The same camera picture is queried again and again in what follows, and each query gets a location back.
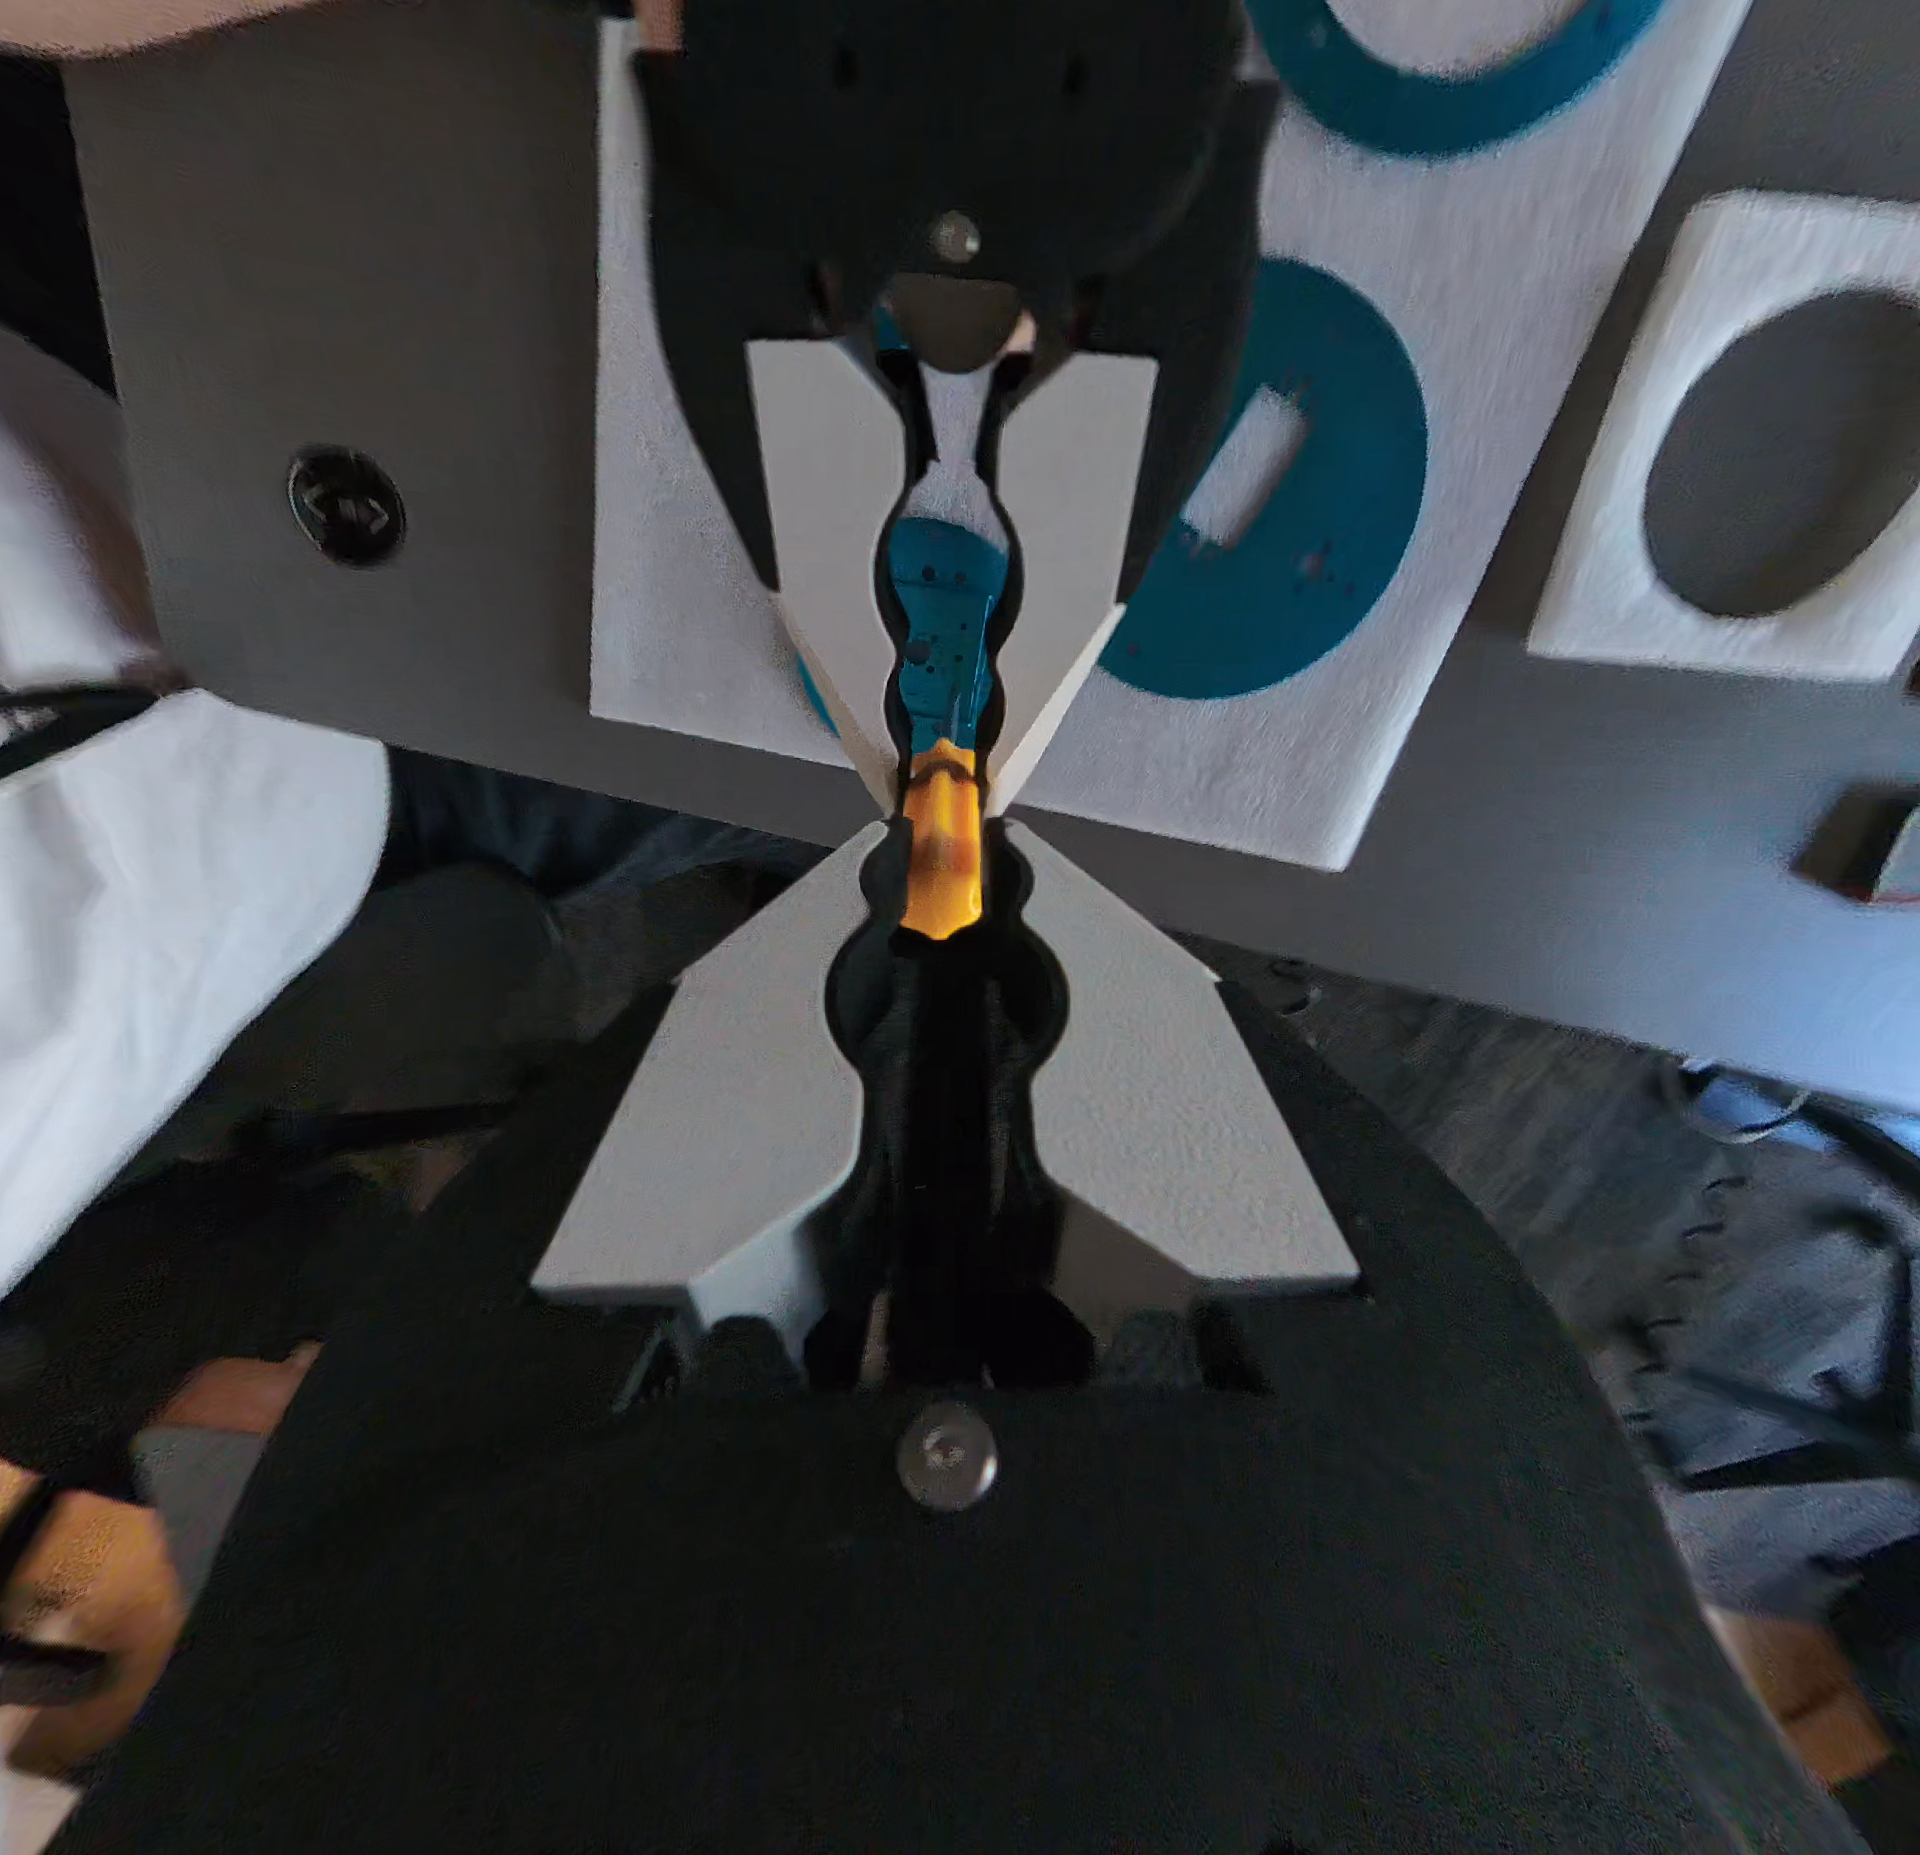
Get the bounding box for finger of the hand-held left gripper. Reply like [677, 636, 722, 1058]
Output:
[742, 328, 940, 821]
[974, 350, 1164, 819]

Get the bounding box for blue round plate with bracket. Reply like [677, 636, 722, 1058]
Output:
[795, 512, 1014, 760]

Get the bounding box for person's right hand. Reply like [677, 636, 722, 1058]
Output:
[0, 1342, 325, 1784]

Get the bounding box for round black desk control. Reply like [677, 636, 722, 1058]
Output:
[286, 445, 406, 569]

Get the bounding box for blue disc with rectangular slot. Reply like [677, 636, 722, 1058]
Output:
[1095, 256, 1430, 702]

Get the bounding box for black strap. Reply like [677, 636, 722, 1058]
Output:
[0, 681, 171, 779]

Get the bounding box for white foam sheet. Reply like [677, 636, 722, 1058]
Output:
[591, 0, 1788, 874]

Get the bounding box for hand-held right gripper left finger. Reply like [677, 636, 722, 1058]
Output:
[528, 816, 915, 1369]

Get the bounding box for white foam frame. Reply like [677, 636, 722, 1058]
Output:
[1526, 190, 1920, 681]

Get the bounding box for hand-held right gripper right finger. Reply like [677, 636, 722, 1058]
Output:
[982, 816, 1367, 1354]

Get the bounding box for person's white shirt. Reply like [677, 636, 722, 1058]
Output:
[0, 324, 392, 1303]

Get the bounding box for blue metal ring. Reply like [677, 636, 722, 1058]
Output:
[1237, 0, 1713, 160]

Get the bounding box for grey desk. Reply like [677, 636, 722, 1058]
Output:
[60, 0, 1920, 1078]

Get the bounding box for yellow-handled screwdriver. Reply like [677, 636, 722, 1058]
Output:
[897, 738, 989, 942]

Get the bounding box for person's dark trousers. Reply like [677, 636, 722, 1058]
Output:
[375, 743, 841, 896]

